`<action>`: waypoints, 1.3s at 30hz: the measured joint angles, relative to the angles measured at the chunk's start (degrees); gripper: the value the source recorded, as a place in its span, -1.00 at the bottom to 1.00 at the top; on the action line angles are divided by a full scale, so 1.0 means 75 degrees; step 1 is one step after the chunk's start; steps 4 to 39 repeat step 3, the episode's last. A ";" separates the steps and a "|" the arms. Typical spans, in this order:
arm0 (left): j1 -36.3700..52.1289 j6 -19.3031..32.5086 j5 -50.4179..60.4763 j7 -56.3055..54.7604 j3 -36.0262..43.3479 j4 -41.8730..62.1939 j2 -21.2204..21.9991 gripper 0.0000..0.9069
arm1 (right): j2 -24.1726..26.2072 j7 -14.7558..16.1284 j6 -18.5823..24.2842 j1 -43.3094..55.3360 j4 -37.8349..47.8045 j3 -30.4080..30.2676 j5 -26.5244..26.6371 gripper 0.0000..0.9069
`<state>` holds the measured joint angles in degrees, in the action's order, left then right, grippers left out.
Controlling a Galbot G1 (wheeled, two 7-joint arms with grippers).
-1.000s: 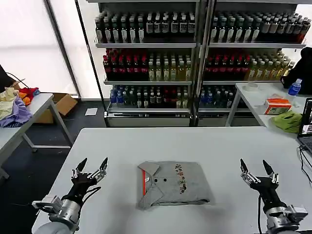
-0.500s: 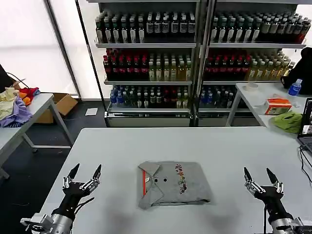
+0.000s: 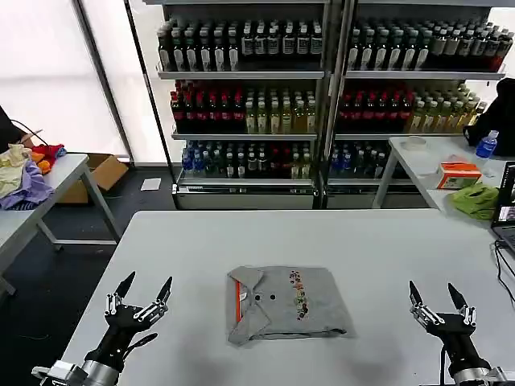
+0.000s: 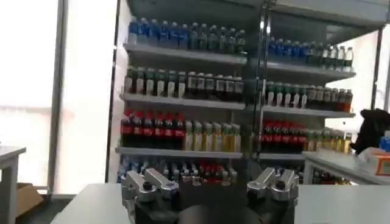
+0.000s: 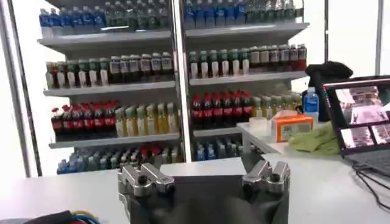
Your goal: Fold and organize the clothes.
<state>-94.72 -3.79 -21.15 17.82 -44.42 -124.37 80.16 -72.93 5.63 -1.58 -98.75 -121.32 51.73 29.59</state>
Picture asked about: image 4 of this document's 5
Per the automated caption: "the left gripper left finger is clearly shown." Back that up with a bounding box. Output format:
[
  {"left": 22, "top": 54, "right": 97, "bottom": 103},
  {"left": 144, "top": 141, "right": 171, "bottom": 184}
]
[{"left": 121, "top": 166, "right": 180, "bottom": 204}]

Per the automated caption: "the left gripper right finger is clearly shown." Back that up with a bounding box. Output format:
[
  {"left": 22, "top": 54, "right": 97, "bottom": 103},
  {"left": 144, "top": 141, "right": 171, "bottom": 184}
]
[{"left": 246, "top": 166, "right": 300, "bottom": 202}]

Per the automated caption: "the white table with laptop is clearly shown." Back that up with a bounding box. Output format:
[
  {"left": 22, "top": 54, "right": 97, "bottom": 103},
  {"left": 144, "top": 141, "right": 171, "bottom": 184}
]
[{"left": 301, "top": 150, "right": 390, "bottom": 186}]

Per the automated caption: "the bottle shelf with dark tea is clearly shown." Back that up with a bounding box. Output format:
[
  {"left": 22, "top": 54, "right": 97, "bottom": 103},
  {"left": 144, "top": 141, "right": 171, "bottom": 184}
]
[{"left": 105, "top": 0, "right": 249, "bottom": 187}]

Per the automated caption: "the bottle shelf with red caps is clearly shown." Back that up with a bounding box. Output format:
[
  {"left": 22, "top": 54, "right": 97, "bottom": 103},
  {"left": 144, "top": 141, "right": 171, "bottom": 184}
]
[{"left": 246, "top": 0, "right": 390, "bottom": 186}]

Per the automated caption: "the orange tissue box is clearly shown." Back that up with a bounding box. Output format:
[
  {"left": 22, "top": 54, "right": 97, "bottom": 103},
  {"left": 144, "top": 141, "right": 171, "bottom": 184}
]
[{"left": 358, "top": 147, "right": 390, "bottom": 177}]

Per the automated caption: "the thin black pole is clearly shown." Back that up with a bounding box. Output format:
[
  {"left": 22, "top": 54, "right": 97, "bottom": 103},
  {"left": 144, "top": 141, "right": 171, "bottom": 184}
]
[{"left": 104, "top": 0, "right": 121, "bottom": 183}]

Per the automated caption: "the black backpack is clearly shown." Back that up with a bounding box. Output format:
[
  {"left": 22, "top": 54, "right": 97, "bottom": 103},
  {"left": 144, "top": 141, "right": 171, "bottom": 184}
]
[{"left": 350, "top": 108, "right": 390, "bottom": 155}]

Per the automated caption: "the blue water bottle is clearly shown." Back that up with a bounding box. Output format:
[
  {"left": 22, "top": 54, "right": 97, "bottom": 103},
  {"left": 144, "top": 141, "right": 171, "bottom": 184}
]
[{"left": 379, "top": 130, "right": 390, "bottom": 153}]

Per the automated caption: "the cardboard box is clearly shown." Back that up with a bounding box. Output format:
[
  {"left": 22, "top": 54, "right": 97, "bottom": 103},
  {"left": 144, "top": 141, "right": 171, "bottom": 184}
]
[{"left": 16, "top": 182, "right": 45, "bottom": 219}]

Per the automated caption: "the grey window pillar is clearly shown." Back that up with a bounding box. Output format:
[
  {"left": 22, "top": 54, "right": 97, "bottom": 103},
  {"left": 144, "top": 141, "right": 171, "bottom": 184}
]
[{"left": 47, "top": 0, "right": 69, "bottom": 195}]

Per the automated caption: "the white table with clothes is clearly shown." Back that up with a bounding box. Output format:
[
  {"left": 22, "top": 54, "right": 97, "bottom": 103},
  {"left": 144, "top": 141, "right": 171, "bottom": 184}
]
[{"left": 0, "top": 145, "right": 27, "bottom": 224}]

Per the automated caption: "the dark window post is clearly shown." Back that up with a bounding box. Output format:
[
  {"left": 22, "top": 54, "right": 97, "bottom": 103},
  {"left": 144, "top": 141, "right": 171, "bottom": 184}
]
[{"left": 369, "top": 26, "right": 385, "bottom": 111}]

